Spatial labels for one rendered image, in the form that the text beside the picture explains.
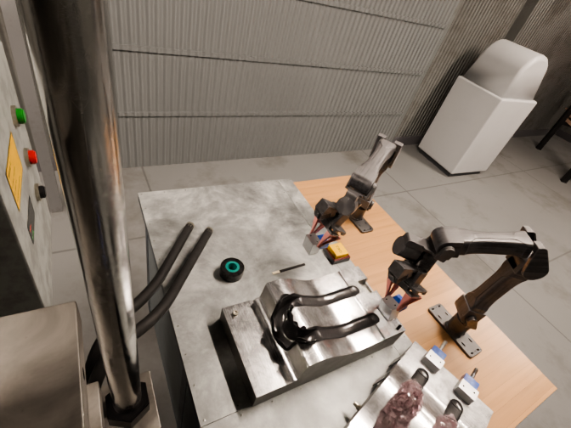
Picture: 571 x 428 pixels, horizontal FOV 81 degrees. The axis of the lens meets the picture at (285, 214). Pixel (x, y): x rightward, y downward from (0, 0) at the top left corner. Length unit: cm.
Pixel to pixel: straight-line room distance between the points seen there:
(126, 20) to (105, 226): 214
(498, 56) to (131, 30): 338
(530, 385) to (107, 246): 134
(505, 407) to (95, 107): 130
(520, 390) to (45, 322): 131
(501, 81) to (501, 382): 325
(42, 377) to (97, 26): 36
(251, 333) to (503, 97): 362
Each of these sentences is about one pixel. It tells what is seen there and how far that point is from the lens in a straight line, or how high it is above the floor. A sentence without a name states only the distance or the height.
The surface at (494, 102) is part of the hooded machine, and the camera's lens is 411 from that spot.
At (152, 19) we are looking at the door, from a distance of 252.
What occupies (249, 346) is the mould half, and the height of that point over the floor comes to 86.
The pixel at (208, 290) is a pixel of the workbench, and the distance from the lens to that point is 112.
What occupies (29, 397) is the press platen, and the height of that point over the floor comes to 129.
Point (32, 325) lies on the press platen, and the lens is 52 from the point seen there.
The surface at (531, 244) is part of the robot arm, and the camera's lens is 109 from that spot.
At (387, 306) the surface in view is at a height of 94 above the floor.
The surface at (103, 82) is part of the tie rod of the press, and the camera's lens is 35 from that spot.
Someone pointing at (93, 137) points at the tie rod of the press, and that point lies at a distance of 36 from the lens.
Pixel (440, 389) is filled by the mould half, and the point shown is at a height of 86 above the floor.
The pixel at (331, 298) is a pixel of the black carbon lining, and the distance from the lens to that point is 111.
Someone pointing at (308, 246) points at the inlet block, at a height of 94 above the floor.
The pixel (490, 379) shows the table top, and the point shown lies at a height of 80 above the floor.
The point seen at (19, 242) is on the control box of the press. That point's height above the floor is 130.
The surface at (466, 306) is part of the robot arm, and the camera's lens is 126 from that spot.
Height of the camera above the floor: 171
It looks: 39 degrees down
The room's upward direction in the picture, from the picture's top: 18 degrees clockwise
